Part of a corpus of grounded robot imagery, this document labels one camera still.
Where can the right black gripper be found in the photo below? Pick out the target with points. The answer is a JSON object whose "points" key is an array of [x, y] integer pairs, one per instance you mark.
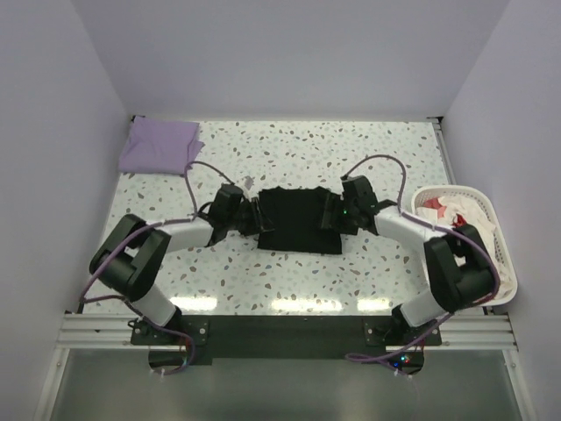
{"points": [[332, 203]]}

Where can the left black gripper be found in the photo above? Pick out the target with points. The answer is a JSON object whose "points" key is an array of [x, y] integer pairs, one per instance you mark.
{"points": [[252, 205]]}

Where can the black t shirt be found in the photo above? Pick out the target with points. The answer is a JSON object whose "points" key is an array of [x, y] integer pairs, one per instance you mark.
{"points": [[296, 216]]}

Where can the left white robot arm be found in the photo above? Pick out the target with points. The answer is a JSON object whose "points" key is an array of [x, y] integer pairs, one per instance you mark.
{"points": [[129, 260]]}

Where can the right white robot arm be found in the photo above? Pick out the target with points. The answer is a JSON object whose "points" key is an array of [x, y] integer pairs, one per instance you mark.
{"points": [[459, 271]]}

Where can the white laundry basket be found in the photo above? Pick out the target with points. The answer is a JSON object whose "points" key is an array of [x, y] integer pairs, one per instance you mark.
{"points": [[502, 254]]}

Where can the white red print t shirt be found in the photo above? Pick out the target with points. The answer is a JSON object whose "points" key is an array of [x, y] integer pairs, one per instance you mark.
{"points": [[461, 210]]}

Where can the folded purple t shirt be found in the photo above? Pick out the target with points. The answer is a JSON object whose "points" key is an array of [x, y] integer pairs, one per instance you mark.
{"points": [[159, 147]]}

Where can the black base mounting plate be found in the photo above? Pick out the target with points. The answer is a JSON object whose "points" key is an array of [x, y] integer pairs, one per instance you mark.
{"points": [[200, 340]]}

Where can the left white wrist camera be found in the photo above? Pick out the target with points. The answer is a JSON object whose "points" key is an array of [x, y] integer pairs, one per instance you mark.
{"points": [[248, 183]]}

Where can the aluminium frame rail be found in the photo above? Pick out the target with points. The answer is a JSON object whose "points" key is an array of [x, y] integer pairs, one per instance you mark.
{"points": [[111, 331]]}

